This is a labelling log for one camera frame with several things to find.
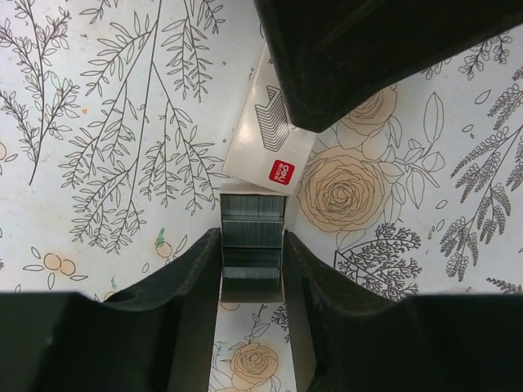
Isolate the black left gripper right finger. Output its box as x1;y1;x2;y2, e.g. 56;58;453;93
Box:
282;232;522;391

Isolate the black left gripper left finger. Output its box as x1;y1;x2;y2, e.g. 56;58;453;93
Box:
1;229;221;391

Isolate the small staple box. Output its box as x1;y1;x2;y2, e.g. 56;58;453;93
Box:
223;45;316;195

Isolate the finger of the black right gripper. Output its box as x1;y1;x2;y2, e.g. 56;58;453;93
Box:
255;0;522;133

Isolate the floral patterned table mat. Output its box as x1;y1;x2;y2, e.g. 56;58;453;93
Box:
1;1;522;391

